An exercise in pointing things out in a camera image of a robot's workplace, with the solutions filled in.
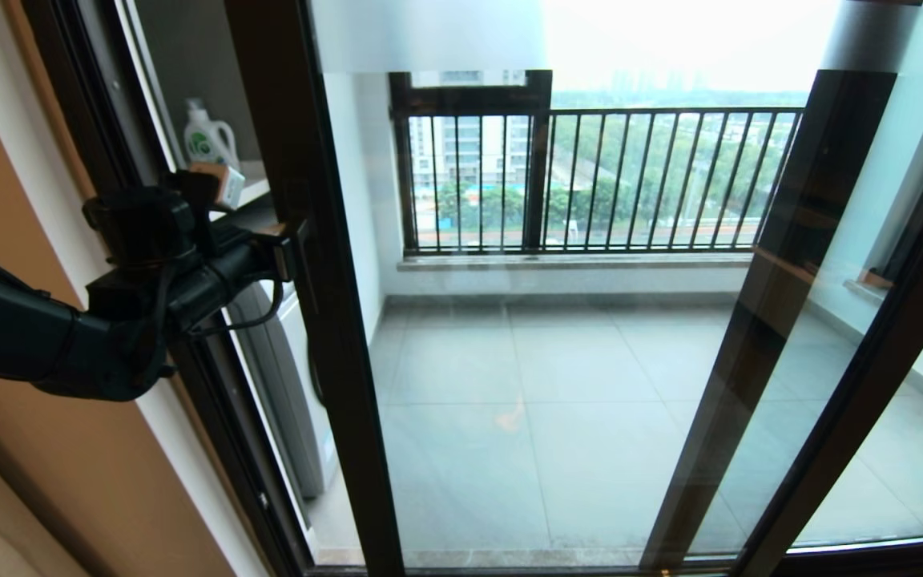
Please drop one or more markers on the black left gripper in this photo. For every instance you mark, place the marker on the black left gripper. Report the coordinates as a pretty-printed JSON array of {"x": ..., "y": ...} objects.
[{"x": 221, "y": 284}]

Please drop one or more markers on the dark framed sliding glass door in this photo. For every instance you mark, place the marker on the dark framed sliding glass door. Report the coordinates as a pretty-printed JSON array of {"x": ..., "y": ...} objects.
[{"x": 325, "y": 320}]

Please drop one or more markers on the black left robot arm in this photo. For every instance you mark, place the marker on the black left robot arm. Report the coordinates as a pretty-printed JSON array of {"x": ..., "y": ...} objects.
[{"x": 29, "y": 336}]

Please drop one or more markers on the white shelf board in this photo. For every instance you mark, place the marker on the white shelf board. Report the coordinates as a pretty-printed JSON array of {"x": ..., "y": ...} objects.
[{"x": 253, "y": 186}]

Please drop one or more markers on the white detergent bottle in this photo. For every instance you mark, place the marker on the white detergent bottle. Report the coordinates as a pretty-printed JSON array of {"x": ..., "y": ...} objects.
[{"x": 209, "y": 140}]

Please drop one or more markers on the white front-load washing machine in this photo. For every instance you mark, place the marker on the white front-load washing machine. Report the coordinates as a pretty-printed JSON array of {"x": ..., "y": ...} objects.
[{"x": 301, "y": 417}]

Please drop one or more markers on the grey high-rise building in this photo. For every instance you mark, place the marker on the grey high-rise building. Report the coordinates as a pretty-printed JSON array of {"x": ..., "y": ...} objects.
[{"x": 465, "y": 136}]

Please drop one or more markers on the stone window sill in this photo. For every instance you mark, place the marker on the stone window sill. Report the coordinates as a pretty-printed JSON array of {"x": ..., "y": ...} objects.
[
  {"x": 574, "y": 261},
  {"x": 910, "y": 312}
]

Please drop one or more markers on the long black balcony railing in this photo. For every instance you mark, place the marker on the long black balcony railing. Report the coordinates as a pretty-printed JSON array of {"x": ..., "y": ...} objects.
[{"x": 630, "y": 113}]

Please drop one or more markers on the fixed dark framed glass panel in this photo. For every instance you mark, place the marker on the fixed dark framed glass panel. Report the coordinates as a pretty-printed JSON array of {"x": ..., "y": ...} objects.
[{"x": 742, "y": 361}]

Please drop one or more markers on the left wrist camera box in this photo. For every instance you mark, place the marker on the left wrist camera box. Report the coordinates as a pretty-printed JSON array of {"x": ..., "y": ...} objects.
[{"x": 221, "y": 183}]

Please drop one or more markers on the dark window frame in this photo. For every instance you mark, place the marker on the dark window frame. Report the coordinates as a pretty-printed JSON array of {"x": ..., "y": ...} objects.
[{"x": 469, "y": 98}]

